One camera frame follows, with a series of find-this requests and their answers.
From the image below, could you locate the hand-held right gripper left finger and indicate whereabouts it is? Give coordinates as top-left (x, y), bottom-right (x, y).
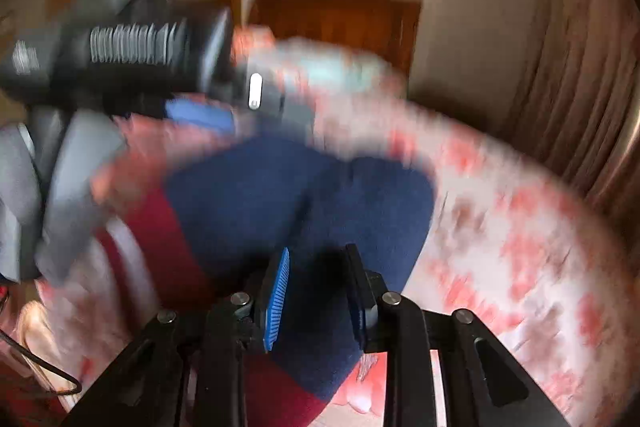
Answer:
top-left (60, 247), bottom-right (291, 427)

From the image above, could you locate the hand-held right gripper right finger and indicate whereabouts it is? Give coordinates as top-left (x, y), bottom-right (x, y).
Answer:
top-left (344, 244), bottom-right (571, 427)

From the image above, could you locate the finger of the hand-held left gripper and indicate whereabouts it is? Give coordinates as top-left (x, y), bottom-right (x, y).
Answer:
top-left (232, 69), bottom-right (317, 145)
top-left (164, 98), bottom-right (237, 135)

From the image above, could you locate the red white striped sweater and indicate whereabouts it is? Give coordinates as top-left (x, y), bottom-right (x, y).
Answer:
top-left (95, 134), bottom-right (436, 427)

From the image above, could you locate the light blue floral pillow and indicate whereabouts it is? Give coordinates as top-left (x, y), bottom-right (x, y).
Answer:
top-left (240, 39), bottom-right (401, 94)

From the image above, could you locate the folded pink floral quilt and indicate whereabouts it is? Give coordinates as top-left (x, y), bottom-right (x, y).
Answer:
top-left (232, 24), bottom-right (277, 58)

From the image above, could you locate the large wooden headboard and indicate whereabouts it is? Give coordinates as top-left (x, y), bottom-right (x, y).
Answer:
top-left (247, 0), bottom-right (423, 82)

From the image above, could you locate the pink floral bedspread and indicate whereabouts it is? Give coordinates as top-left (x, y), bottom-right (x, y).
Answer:
top-left (35, 37), bottom-right (640, 427)

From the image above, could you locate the floral beige curtain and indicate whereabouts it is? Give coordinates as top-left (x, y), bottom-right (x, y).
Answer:
top-left (500, 0), bottom-right (640, 228)

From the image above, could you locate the black cable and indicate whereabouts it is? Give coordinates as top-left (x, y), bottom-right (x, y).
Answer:
top-left (0, 292), bottom-right (83, 398)

